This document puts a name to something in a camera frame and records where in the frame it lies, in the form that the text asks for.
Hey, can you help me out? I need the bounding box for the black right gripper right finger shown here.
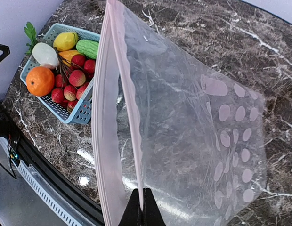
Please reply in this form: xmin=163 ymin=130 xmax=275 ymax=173
xmin=142 ymin=188 xmax=166 ymax=226

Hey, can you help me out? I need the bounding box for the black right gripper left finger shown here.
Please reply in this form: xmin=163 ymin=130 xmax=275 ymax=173
xmin=118 ymin=189 xmax=142 ymax=226

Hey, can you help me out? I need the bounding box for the clear zip top bag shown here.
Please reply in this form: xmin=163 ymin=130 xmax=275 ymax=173
xmin=91 ymin=0 xmax=267 ymax=226

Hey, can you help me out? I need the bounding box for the red toy lychee bunch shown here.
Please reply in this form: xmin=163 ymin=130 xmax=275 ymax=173
xmin=51 ymin=50 xmax=96 ymax=112

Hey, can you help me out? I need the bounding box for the orange toy fruit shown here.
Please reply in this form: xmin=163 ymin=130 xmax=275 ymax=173
xmin=26 ymin=66 xmax=55 ymax=97

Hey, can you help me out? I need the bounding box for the green toy bitter gourd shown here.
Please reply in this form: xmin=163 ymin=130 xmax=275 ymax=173
xmin=76 ymin=40 xmax=99 ymax=60

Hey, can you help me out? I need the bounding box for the yellow toy mango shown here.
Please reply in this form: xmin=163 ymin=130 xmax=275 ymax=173
xmin=53 ymin=32 xmax=79 ymax=51

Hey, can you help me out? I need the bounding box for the white slotted cable duct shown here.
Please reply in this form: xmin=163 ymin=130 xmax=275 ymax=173
xmin=0 ymin=137 xmax=92 ymax=226

